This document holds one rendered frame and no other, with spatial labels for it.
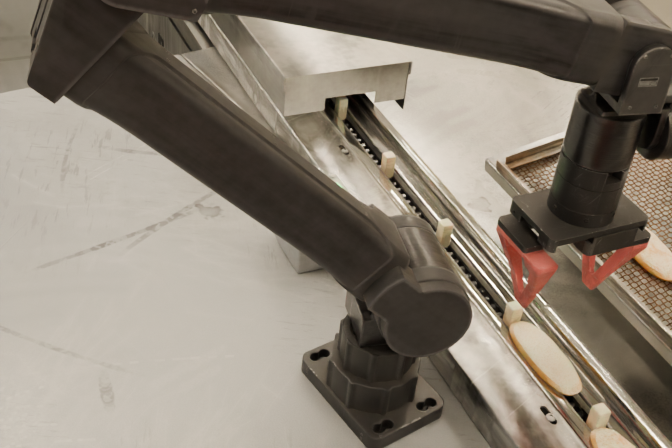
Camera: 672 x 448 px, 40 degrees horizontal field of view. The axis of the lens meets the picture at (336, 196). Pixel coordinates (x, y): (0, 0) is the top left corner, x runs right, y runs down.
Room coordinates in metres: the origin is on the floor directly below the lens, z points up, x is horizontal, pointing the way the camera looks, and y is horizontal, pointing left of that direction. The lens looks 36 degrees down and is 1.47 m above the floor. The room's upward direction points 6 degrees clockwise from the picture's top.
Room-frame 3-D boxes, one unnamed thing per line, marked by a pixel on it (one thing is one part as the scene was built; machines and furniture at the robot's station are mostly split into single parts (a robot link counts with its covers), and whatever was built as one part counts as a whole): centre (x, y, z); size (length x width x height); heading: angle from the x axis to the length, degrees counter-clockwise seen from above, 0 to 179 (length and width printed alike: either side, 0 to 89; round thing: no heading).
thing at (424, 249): (0.62, -0.07, 0.94); 0.09 x 0.05 x 0.10; 107
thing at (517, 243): (0.64, -0.19, 0.97); 0.07 x 0.07 x 0.09; 28
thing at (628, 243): (0.66, -0.23, 0.97); 0.07 x 0.07 x 0.09; 28
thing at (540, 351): (0.64, -0.21, 0.86); 0.10 x 0.04 x 0.01; 28
